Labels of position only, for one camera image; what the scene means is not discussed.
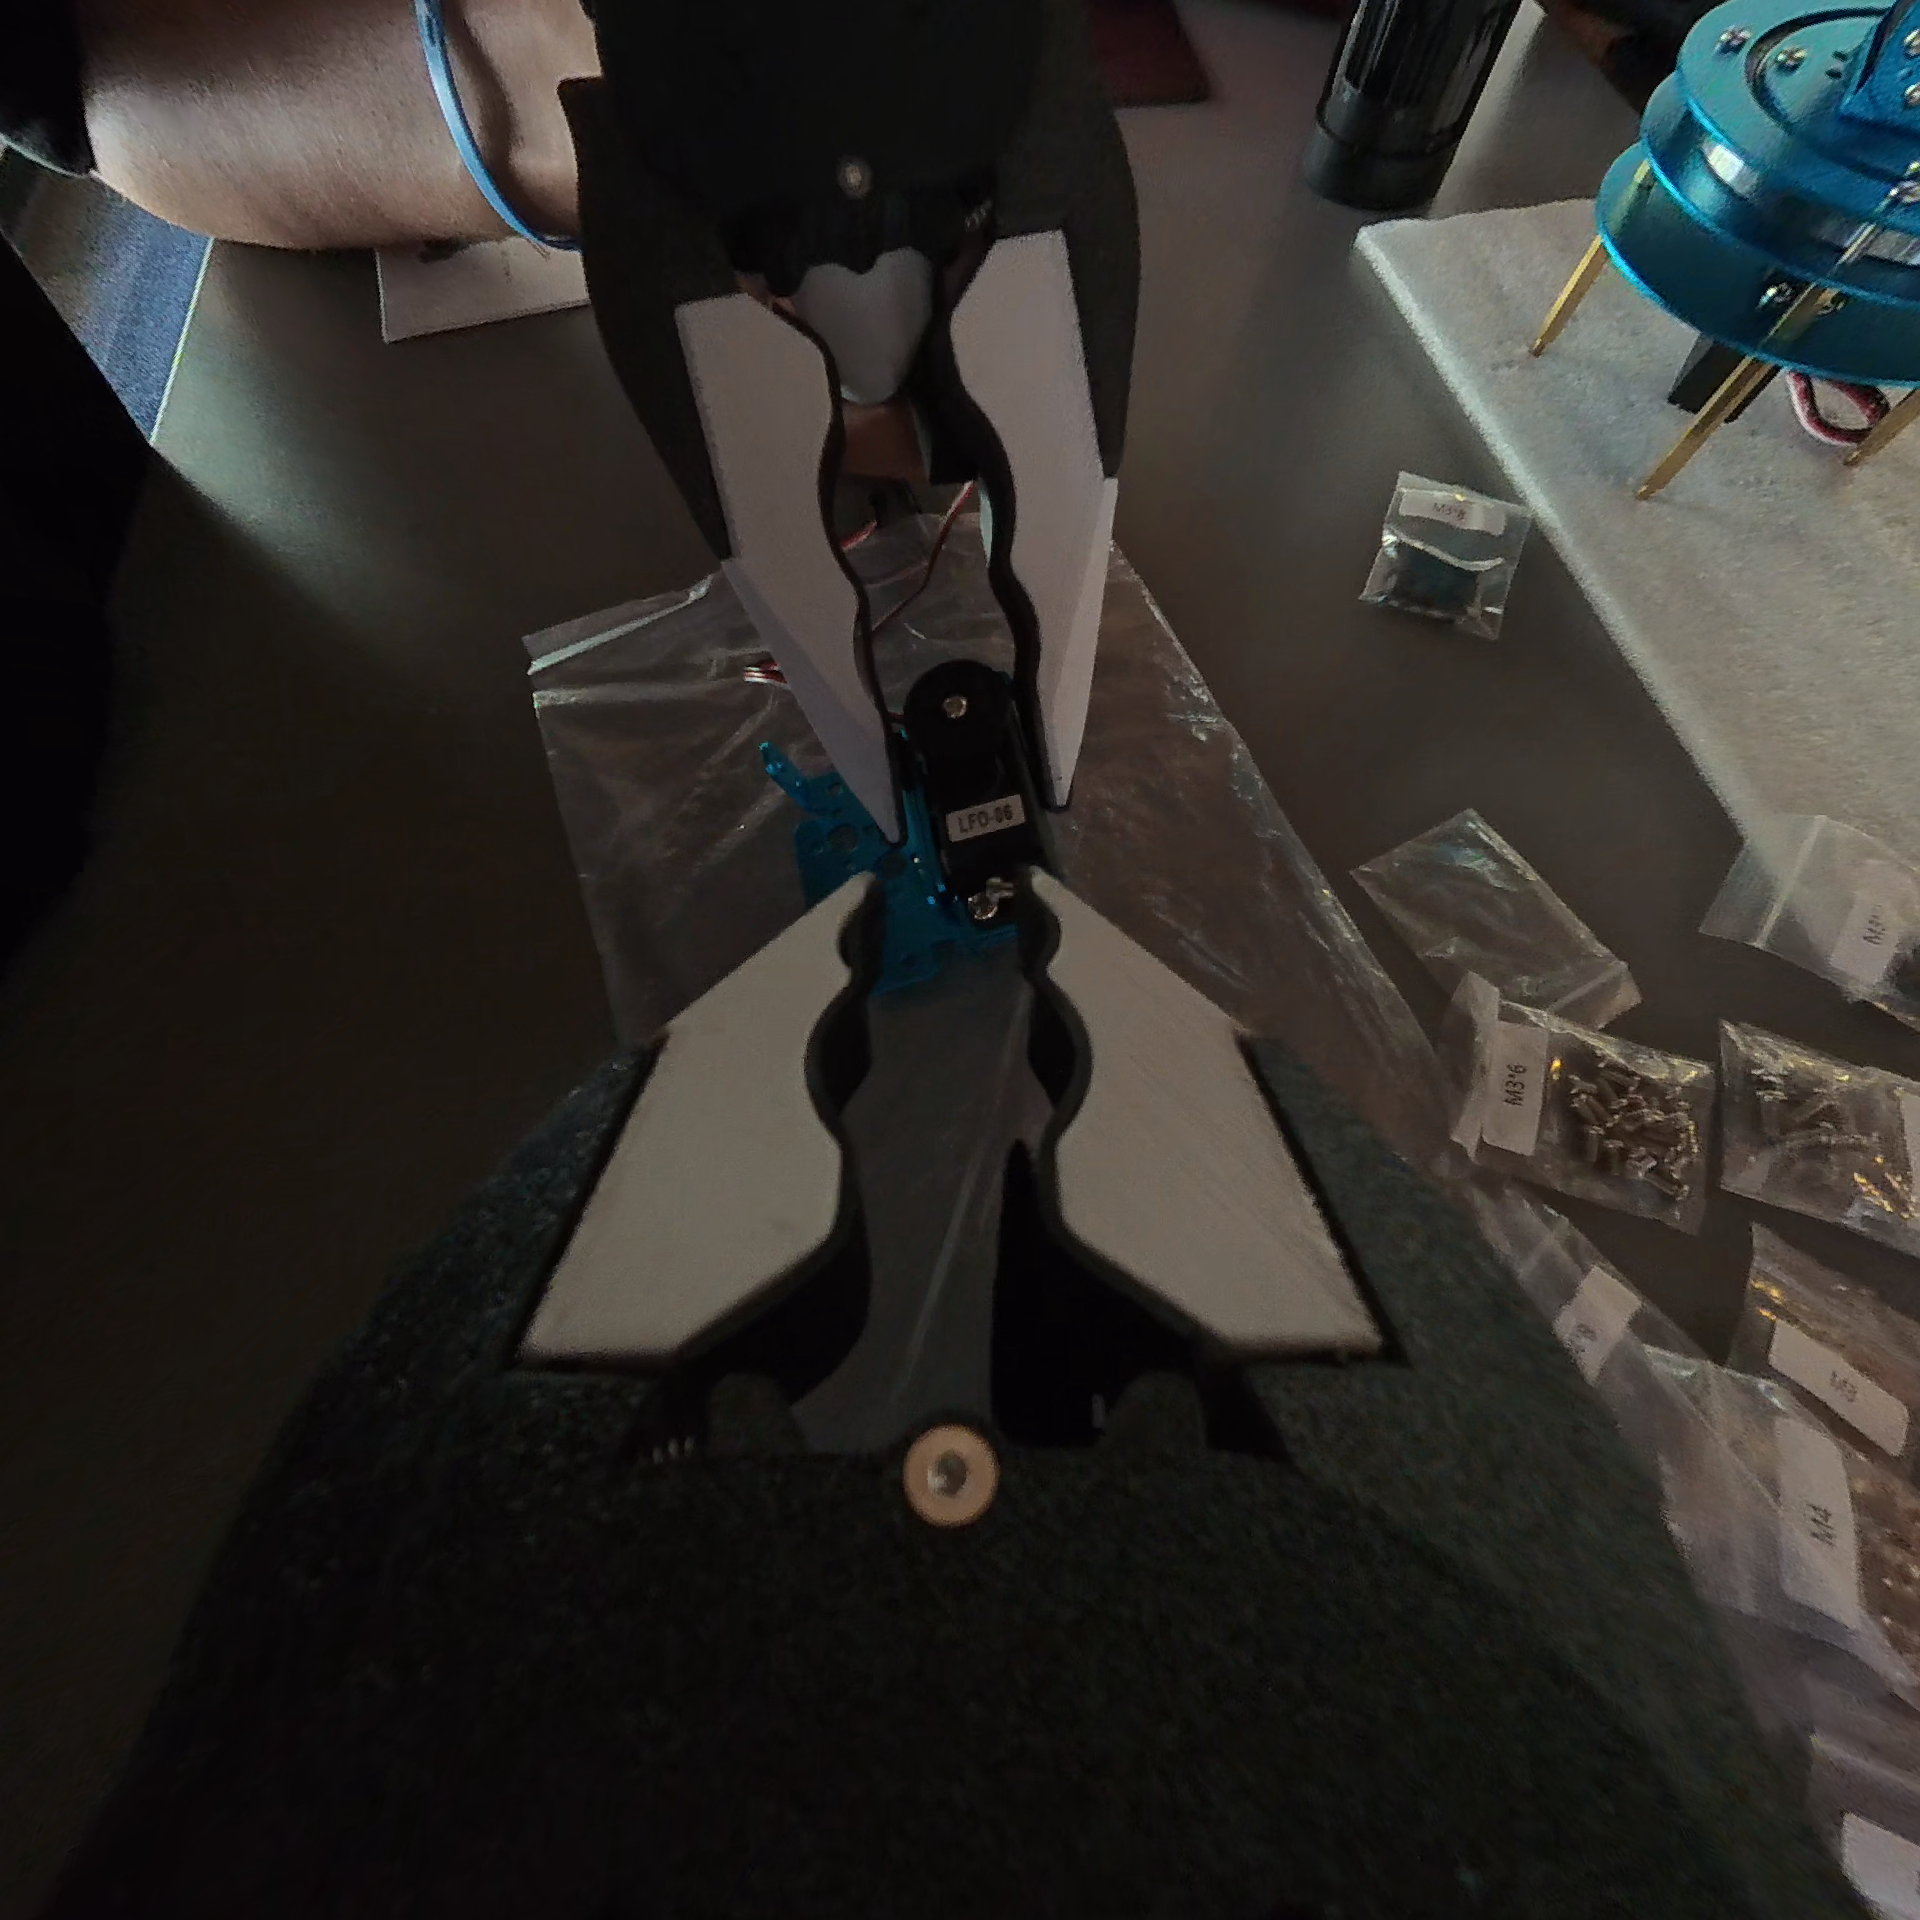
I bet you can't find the black servo with blue mount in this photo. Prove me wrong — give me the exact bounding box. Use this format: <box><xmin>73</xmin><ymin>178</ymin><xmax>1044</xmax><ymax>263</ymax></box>
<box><xmin>890</xmin><ymin>659</ymin><xmax>1057</xmax><ymax>918</ymax></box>

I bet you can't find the person's left forearm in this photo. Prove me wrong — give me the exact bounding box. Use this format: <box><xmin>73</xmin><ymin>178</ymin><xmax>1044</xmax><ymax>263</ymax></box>
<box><xmin>82</xmin><ymin>0</ymin><xmax>601</xmax><ymax>249</ymax></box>

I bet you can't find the blue metal U bracket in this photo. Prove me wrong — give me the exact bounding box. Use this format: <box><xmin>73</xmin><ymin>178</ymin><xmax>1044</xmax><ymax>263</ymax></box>
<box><xmin>752</xmin><ymin>739</ymin><xmax>978</xmax><ymax>1011</ymax></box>

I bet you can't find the clear bag with black parts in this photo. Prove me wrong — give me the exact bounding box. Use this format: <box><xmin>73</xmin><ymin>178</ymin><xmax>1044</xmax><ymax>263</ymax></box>
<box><xmin>1354</xmin><ymin>472</ymin><xmax>1535</xmax><ymax>643</ymax></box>

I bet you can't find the white instruction booklet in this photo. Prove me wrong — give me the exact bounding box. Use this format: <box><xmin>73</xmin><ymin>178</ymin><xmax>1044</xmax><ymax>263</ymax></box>
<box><xmin>376</xmin><ymin>235</ymin><xmax>595</xmax><ymax>346</ymax></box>

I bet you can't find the white foam sheet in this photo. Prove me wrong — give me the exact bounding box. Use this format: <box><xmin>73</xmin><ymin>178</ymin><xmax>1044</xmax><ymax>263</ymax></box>
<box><xmin>1354</xmin><ymin>195</ymin><xmax>1920</xmax><ymax>907</ymax></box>

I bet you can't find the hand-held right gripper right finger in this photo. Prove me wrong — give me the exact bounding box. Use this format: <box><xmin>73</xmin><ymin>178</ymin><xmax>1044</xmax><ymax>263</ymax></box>
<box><xmin>1026</xmin><ymin>874</ymin><xmax>1393</xmax><ymax>1362</ymax></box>

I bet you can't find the person's left hand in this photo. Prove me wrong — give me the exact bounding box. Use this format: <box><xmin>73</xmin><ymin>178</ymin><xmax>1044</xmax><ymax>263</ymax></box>
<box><xmin>840</xmin><ymin>393</ymin><xmax>935</xmax><ymax>489</ymax></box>

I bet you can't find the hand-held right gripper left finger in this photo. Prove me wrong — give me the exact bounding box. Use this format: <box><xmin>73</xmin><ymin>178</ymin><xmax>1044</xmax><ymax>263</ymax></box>
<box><xmin>516</xmin><ymin>877</ymin><xmax>874</xmax><ymax>1372</ymax></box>

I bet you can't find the grey fabric chair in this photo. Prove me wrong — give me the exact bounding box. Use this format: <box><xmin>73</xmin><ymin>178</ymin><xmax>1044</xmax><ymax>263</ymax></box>
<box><xmin>0</xmin><ymin>151</ymin><xmax>211</xmax><ymax>444</ymax></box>

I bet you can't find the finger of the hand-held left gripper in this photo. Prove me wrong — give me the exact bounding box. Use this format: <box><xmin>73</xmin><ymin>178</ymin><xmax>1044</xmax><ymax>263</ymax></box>
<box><xmin>949</xmin><ymin>229</ymin><xmax>1121</xmax><ymax>813</ymax></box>
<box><xmin>674</xmin><ymin>292</ymin><xmax>911</xmax><ymax>843</ymax></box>

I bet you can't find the pile of small screw bags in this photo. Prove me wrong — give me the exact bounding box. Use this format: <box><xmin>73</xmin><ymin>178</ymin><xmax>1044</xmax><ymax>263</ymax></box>
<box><xmin>1348</xmin><ymin>811</ymin><xmax>1920</xmax><ymax>1920</ymax></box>

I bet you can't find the person's black clothing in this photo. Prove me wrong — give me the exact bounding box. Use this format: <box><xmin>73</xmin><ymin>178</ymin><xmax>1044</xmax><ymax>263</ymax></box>
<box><xmin>0</xmin><ymin>0</ymin><xmax>157</xmax><ymax>963</ymax></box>

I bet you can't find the black ribbed cylinder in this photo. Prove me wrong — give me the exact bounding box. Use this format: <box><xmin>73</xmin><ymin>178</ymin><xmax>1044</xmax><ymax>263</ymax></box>
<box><xmin>1299</xmin><ymin>0</ymin><xmax>1529</xmax><ymax>213</ymax></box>

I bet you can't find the blue robot arm base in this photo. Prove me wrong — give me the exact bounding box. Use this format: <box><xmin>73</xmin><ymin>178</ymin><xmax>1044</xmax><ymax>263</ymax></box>
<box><xmin>1529</xmin><ymin>0</ymin><xmax>1920</xmax><ymax>504</ymax></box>

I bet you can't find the thin blue cable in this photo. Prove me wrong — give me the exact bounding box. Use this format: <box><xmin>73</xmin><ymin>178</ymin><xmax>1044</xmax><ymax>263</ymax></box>
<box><xmin>412</xmin><ymin>0</ymin><xmax>589</xmax><ymax>252</ymax></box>

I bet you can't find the large clear plastic bag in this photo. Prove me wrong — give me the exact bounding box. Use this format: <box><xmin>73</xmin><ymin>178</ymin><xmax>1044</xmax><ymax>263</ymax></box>
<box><xmin>520</xmin><ymin>574</ymin><xmax>1359</xmax><ymax>1057</ymax></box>

